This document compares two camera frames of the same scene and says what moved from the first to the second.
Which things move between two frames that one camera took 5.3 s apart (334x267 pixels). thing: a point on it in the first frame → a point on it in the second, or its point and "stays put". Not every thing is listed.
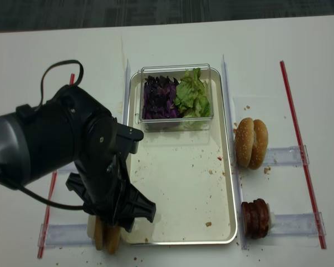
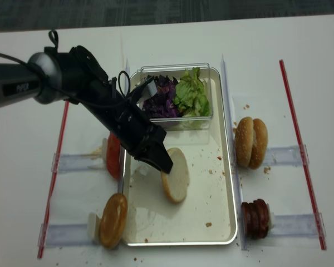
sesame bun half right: [261, 138] stays put
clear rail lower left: [65, 235] stays put
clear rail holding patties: [303, 225] stays put
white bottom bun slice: [93, 224] → [175, 183]
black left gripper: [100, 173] → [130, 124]
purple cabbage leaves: [159, 98] stays put
